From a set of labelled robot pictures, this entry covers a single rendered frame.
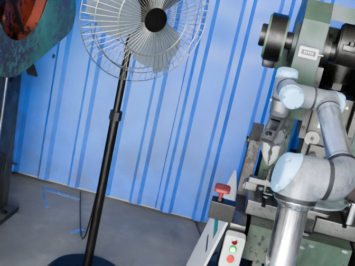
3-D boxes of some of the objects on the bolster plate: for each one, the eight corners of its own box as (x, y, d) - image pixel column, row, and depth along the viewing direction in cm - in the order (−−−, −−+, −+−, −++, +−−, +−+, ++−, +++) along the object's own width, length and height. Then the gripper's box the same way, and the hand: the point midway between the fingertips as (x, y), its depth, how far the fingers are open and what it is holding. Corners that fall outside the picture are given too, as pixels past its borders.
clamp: (282, 198, 237) (288, 174, 235) (242, 188, 239) (248, 164, 236) (281, 193, 243) (288, 170, 240) (242, 183, 245) (249, 160, 242)
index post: (352, 226, 224) (359, 203, 221) (344, 224, 224) (352, 201, 222) (351, 223, 227) (358, 201, 224) (344, 221, 227) (351, 199, 224)
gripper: (295, 109, 208) (284, 162, 216) (271, 103, 211) (261, 155, 219) (289, 116, 201) (278, 170, 209) (264, 110, 204) (254, 163, 212)
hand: (268, 162), depth 211 cm, fingers closed
